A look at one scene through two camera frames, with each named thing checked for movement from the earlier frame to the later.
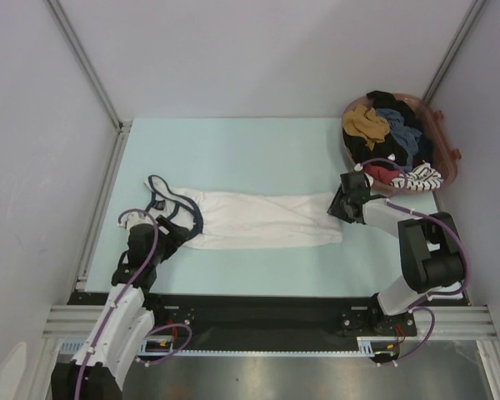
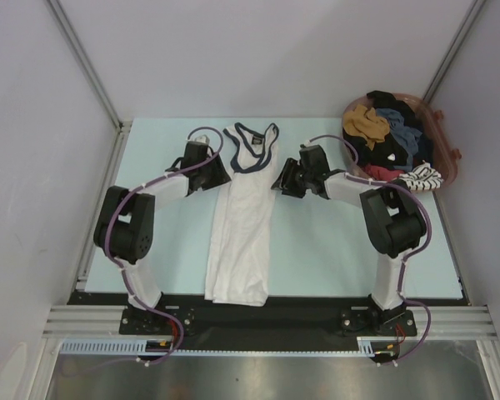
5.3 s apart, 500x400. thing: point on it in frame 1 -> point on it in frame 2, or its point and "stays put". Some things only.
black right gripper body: (338, 206) -> (295, 178)
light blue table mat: (288, 157) stays put
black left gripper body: (167, 243) -> (212, 174)
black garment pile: (362, 151) stays put
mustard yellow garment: (368, 124) stays put
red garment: (381, 174) stays put
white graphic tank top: (235, 220) -> (237, 271)
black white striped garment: (422, 178) stays put
